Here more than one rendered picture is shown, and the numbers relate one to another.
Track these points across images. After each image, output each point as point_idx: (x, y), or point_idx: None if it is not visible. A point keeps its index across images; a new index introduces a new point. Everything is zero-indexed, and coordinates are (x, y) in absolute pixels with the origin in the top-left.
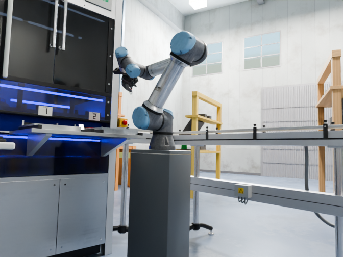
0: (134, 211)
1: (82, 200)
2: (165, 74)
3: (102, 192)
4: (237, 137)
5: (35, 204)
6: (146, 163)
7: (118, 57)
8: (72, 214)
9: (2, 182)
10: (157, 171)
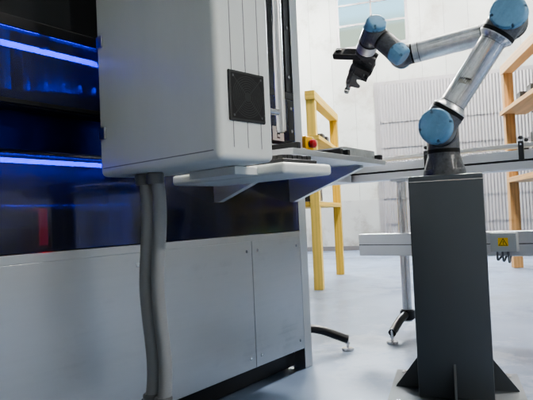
0: (424, 270)
1: (277, 276)
2: (479, 59)
3: (296, 263)
4: (488, 160)
5: (229, 283)
6: (441, 196)
7: (371, 32)
8: (268, 301)
9: (193, 247)
10: (462, 205)
